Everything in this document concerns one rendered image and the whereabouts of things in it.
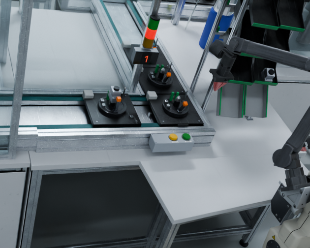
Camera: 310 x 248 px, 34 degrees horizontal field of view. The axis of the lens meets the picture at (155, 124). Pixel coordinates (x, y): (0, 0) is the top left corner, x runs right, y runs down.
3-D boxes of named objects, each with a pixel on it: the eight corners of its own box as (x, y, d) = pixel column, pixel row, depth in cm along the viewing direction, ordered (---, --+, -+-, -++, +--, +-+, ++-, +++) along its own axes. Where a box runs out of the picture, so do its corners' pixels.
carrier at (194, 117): (202, 126, 255) (210, 107, 247) (159, 127, 245) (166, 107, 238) (186, 97, 272) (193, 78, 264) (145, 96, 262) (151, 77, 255)
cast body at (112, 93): (119, 103, 239) (123, 91, 235) (110, 103, 238) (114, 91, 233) (115, 92, 245) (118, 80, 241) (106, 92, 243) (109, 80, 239)
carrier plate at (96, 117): (140, 126, 242) (141, 123, 241) (92, 127, 232) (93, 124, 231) (127, 96, 258) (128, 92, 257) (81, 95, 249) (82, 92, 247)
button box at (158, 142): (191, 151, 245) (195, 141, 242) (152, 152, 237) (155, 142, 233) (186, 141, 250) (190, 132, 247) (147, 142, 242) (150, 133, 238)
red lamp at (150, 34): (156, 40, 237) (158, 30, 234) (146, 39, 235) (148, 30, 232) (152, 34, 240) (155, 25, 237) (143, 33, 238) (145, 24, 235)
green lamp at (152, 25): (158, 30, 234) (161, 21, 231) (148, 30, 232) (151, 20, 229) (155, 25, 237) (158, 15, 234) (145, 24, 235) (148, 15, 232)
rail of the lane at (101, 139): (209, 146, 259) (216, 130, 252) (36, 152, 223) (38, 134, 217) (205, 139, 262) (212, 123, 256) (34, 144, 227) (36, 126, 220)
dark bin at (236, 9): (263, 59, 242) (270, 50, 235) (238, 55, 238) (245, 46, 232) (257, 12, 254) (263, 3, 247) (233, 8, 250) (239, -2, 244)
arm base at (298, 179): (294, 189, 194) (316, 185, 200) (290, 169, 195) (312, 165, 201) (279, 192, 202) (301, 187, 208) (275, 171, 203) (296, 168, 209)
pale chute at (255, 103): (262, 118, 268) (266, 117, 264) (240, 115, 265) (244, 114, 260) (265, 66, 271) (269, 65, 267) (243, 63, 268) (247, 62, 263)
